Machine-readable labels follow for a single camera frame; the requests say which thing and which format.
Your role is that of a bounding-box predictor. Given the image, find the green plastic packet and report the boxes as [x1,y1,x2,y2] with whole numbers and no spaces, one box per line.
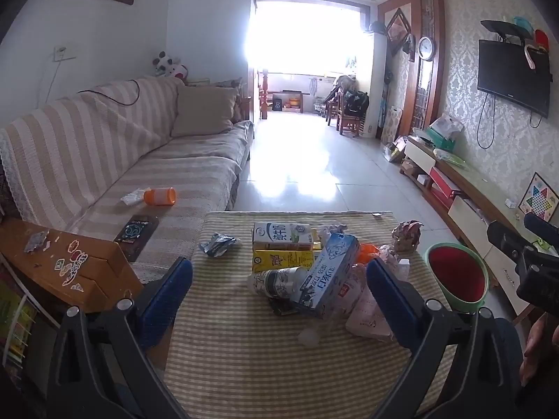
[434,148,468,171]

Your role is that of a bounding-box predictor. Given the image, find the striped beige sofa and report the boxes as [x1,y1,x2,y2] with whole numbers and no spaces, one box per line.
[0,74,255,267]

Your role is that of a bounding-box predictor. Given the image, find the black flat television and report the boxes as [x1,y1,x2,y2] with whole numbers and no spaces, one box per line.
[477,39,552,118]

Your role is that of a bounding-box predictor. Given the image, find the clear plastic bottle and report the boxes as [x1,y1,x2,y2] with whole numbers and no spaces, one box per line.
[247,266,310,303]

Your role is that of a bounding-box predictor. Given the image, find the round wall clock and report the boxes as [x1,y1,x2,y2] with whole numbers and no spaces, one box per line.
[417,36,436,63]

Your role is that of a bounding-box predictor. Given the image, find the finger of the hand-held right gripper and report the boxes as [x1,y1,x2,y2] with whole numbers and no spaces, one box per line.
[523,213,559,245]
[487,220,531,267]

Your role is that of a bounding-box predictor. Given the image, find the black backpack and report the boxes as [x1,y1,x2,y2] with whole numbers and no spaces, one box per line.
[344,90,370,114]

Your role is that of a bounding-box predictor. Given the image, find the black wall cable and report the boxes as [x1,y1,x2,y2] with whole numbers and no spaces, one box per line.
[476,94,496,150]

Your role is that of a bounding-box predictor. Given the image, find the yellow box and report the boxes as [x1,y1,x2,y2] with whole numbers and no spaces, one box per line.
[252,248,323,275]

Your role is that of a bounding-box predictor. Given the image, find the person's right hand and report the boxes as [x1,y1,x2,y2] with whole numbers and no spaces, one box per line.
[520,314,559,387]

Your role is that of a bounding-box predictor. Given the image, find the yellow green plastic bag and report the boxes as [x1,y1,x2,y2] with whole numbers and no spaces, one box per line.
[383,137,409,163]

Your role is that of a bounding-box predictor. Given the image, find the diamond wall picture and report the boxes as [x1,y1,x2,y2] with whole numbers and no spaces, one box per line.
[386,7,412,57]

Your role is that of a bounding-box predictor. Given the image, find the brown paper bag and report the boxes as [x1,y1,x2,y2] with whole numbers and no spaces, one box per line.
[390,220,425,252]

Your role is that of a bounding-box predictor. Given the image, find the green striped tablecloth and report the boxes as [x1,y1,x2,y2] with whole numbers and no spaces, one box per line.
[166,211,457,419]

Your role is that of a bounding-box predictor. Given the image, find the cow plush toy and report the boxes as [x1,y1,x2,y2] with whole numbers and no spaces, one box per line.
[152,51,188,80]

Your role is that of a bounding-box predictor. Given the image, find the orange plastic cup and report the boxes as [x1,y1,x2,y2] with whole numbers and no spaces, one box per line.
[143,187,177,207]

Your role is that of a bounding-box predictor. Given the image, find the green box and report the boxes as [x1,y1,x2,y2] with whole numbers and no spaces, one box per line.
[426,127,455,151]

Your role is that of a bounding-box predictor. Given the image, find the beige pillow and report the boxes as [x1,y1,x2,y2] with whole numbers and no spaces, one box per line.
[171,84,240,138]

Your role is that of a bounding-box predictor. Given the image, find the pink plastic packet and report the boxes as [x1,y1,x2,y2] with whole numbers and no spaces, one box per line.
[345,264,396,343]

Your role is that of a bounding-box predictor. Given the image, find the wooden chair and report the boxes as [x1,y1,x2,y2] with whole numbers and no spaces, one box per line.
[327,87,363,137]

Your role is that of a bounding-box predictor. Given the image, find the orange wrapper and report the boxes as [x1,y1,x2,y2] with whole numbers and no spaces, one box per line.
[356,243,382,265]

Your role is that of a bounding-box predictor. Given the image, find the colourful books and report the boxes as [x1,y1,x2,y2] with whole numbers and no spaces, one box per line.
[0,271,40,367]

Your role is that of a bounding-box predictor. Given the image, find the long wooden television cabinet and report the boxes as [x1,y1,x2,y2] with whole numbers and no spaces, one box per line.
[399,133,559,319]

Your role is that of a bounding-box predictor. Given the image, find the blue white milk carton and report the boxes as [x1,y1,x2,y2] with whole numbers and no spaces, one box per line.
[292,233,361,319]

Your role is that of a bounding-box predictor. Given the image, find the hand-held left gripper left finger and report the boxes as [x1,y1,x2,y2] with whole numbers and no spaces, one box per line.
[46,257,195,419]

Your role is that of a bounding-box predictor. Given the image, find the small silver wrapper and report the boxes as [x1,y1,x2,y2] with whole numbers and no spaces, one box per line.
[24,230,51,254]

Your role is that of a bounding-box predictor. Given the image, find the red flat box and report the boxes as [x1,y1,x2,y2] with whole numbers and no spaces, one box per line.
[428,167,464,199]

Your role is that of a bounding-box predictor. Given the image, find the white paper bag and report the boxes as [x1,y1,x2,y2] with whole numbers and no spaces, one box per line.
[430,113,464,140]

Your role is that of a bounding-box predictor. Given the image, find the crumpled silver wrapper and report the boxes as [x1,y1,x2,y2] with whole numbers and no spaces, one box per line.
[200,232,242,257]

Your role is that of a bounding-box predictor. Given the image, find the green white milk carton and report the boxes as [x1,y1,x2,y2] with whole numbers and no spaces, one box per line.
[252,222,314,247]

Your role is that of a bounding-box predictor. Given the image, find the white standing air conditioner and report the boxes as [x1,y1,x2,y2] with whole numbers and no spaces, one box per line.
[364,32,389,140]

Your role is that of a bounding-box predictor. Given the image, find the wooden side table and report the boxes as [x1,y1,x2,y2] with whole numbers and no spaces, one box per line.
[0,217,145,315]

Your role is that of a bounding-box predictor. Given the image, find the star checkers board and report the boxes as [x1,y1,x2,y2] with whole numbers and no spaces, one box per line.
[517,172,559,223]

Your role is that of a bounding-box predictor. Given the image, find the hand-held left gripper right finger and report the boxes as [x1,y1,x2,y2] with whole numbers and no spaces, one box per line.
[366,257,525,419]

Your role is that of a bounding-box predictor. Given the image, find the wooden post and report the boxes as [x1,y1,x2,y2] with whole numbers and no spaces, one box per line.
[257,69,269,119]

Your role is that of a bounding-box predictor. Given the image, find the green red trash bin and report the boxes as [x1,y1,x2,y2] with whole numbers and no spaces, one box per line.
[424,243,491,314]

